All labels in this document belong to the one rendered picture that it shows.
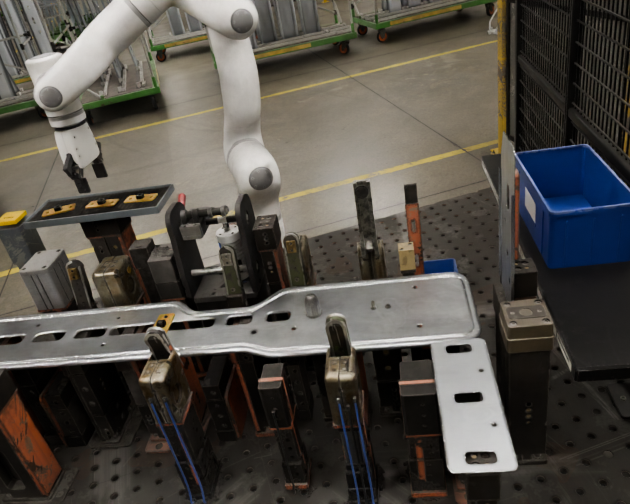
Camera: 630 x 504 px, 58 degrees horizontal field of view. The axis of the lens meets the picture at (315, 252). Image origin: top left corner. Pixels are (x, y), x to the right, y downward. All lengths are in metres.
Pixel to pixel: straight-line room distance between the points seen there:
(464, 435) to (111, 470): 0.86
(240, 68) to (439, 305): 0.76
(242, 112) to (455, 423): 0.95
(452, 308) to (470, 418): 0.29
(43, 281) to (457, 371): 0.98
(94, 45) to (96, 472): 0.97
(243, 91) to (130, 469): 0.95
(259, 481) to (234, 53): 1.02
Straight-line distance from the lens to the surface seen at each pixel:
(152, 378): 1.12
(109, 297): 1.47
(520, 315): 1.07
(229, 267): 1.34
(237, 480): 1.35
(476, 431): 0.96
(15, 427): 1.40
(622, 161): 1.40
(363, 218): 1.26
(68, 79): 1.41
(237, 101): 1.53
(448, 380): 1.03
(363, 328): 1.15
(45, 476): 1.49
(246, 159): 1.53
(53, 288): 1.52
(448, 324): 1.14
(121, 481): 1.46
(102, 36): 1.46
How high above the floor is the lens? 1.72
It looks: 30 degrees down
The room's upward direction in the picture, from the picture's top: 11 degrees counter-clockwise
